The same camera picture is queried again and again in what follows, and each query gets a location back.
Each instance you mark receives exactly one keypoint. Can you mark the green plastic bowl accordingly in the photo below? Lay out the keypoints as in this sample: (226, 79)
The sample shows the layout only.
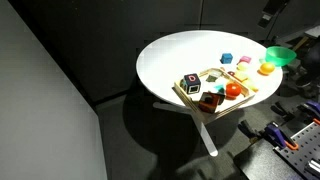
(279, 56)

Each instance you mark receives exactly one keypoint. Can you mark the wooden tray box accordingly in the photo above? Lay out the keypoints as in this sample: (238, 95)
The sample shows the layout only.
(229, 104)

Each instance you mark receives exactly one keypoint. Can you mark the white round table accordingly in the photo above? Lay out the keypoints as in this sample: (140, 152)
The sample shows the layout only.
(169, 58)

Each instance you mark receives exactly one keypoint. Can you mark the black letter D cube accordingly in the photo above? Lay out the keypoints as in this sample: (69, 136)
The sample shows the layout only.
(191, 83)

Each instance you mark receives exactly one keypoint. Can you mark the orange wooden block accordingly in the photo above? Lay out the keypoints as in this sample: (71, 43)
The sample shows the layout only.
(210, 101)

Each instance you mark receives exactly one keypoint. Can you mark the dark green block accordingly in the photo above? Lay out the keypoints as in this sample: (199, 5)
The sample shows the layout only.
(211, 78)

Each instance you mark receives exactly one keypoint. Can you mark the teal triangle block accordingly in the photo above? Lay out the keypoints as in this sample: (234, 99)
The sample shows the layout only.
(219, 88)

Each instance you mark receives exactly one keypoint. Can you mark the red tomato toy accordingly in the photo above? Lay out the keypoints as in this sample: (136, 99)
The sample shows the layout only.
(233, 90)

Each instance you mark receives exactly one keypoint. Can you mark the blue cube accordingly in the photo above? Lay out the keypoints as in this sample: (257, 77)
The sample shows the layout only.
(226, 58)

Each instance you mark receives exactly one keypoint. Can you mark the yellow ball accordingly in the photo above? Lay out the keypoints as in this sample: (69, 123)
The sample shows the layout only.
(242, 66)

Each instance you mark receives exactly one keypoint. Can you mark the black clamp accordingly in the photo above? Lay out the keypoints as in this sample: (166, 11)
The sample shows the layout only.
(247, 130)

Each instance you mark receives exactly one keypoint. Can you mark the pink block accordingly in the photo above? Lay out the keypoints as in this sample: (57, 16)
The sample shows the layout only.
(245, 59)

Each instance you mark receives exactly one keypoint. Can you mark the yellow banana toy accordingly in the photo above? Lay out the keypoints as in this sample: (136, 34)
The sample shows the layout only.
(250, 84)

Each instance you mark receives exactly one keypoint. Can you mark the orange ball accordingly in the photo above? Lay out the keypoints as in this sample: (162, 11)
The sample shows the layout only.
(267, 68)

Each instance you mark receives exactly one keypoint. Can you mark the purple clamp with orange tip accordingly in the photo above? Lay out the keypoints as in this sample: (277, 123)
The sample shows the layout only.
(279, 137)

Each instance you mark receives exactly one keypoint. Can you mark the purple clamp at right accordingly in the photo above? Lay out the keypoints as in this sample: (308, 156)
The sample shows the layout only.
(312, 108)

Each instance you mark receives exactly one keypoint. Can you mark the black perforated board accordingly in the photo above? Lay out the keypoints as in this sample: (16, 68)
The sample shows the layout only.
(305, 160)

